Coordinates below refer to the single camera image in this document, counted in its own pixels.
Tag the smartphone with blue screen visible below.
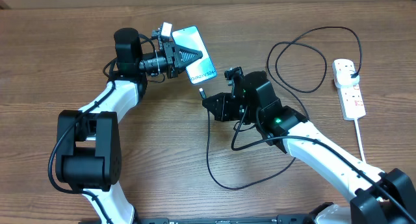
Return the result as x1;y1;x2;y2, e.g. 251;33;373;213
172;26;217;84

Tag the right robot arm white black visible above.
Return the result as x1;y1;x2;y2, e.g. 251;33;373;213
200;71;415;223

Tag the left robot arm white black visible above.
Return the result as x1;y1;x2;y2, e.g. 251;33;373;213
47;23;216;223

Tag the white charger plug adapter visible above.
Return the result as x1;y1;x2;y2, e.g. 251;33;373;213
334;69;360;88

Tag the white power strip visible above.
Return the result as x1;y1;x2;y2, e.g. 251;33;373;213
331;58;367;121

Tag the white power strip cord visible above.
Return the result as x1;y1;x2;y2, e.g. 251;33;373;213
353;118;367;164

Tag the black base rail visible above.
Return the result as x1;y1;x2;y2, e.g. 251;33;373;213
134;214;314;224

